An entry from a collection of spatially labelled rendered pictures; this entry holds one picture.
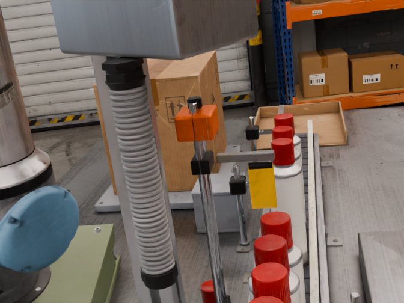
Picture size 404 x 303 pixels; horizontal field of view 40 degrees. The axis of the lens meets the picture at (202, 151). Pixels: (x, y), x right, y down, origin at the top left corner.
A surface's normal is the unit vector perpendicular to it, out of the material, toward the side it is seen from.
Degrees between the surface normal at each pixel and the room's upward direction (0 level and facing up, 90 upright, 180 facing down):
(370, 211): 0
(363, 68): 90
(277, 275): 2
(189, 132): 90
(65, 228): 101
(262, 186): 90
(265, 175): 90
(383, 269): 0
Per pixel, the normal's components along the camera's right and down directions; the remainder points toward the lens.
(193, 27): 0.70, 0.15
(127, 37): -0.70, 0.32
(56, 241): 0.77, 0.31
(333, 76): -0.05, 0.34
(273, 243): -0.15, -0.94
